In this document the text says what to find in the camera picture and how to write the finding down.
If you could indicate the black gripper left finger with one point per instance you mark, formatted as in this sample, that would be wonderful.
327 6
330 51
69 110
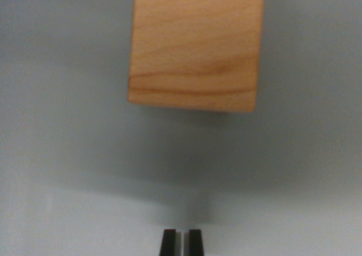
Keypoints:
169 243

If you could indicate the grey plastic bin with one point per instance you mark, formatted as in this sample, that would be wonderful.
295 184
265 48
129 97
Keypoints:
56 126

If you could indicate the wooden cube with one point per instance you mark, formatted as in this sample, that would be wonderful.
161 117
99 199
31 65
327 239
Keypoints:
195 47

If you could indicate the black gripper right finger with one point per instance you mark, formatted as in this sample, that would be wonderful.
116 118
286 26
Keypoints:
195 243

